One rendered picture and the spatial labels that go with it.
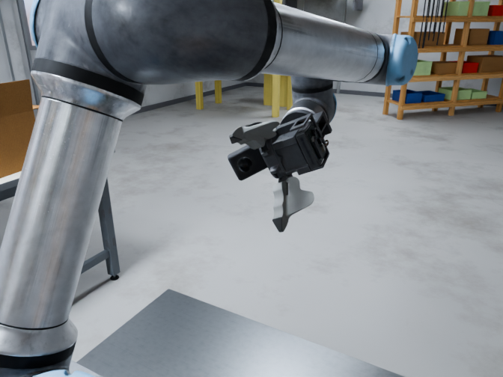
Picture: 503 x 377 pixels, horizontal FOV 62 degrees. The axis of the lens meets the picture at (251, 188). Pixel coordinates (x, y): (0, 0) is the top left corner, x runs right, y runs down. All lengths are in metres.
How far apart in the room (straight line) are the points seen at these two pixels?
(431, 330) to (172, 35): 2.06
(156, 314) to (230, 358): 0.20
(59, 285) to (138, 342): 0.38
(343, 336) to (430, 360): 0.38
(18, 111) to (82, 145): 1.56
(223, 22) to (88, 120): 0.17
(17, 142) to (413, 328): 1.99
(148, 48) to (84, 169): 0.15
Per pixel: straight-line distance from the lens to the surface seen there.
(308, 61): 0.50
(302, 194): 0.61
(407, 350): 2.14
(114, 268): 2.52
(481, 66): 7.54
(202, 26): 0.39
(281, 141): 0.61
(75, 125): 0.46
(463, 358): 2.19
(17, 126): 2.02
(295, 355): 0.80
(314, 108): 0.72
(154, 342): 0.84
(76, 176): 0.47
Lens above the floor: 1.38
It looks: 22 degrees down
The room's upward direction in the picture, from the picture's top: straight up
